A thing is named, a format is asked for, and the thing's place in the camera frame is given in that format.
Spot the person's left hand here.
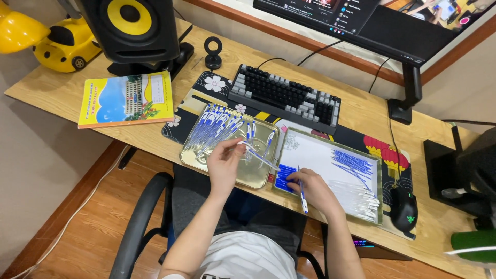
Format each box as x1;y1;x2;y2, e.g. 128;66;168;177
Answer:
206;137;249;197

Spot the green round object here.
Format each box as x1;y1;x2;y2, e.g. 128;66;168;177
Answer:
444;230;496;269

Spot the clear pen barrel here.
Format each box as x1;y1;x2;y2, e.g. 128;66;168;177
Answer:
238;140;280;171

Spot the person's right hand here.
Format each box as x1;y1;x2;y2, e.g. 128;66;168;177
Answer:
286;168;345;222

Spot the black computer monitor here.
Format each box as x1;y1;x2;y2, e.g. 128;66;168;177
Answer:
252;0;496;67

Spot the pile of assembled blue pens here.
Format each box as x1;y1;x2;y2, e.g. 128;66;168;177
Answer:
184;103;245;160

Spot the black ring holder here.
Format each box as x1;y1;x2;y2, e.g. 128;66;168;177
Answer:
204;36;223;71

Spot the white lined green tray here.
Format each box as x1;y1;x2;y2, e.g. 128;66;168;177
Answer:
273;127;384;226

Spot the black desk leg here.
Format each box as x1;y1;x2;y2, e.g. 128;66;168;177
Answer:
117;146;138;171

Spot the pile of blue ink refills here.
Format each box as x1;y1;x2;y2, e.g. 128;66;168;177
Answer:
331;149;375;191

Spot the blue and white pen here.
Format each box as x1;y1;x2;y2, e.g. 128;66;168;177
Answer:
297;166;309;214

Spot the white shirt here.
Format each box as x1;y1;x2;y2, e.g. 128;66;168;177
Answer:
162;231;298;279

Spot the pile of blue clips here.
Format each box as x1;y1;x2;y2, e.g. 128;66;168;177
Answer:
275;163;300;193

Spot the black office chair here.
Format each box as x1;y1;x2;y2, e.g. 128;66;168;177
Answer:
108;164;327;279

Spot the black speaker on stand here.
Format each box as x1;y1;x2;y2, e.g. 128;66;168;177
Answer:
423;122;496;230

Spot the yellow toy car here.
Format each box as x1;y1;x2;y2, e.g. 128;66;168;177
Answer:
32;17;102;74

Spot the white floor cable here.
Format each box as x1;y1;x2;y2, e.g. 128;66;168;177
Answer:
11;145;129;279

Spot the black computer mouse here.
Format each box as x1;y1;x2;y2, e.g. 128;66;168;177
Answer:
389;185;419;234

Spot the black speaker stand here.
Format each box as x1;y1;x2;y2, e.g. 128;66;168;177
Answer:
107;19;195;79

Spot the black monitor cable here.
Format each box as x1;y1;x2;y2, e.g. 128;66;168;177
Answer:
368;57;391;94
297;40;345;67

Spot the computer case with coloured lights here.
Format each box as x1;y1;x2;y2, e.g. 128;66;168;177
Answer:
350;236;414;262

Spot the yellow school notebook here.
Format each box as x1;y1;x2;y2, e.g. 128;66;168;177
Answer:
77;70;175;130

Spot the black floral desk mat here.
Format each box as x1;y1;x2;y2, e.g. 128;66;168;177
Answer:
161;71;417;241

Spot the yellow plastic toy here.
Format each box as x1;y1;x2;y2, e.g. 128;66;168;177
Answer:
0;2;51;54

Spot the black keyboard cable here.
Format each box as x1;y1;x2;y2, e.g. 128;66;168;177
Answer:
257;57;286;70

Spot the black mouse cable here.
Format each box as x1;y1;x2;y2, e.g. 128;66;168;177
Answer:
388;99;404;187

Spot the black and grey keyboard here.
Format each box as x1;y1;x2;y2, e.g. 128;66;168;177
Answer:
227;64;343;136

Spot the black speaker with yellow cone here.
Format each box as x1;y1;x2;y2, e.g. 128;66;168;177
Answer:
75;0;181;65

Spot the pile of clear barrels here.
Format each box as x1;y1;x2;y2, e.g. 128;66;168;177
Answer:
329;180;381;224

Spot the gold metal tray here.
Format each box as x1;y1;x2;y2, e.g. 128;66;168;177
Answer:
180;105;280;190

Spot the pile of small springs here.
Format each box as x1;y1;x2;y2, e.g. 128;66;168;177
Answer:
282;135;301;152

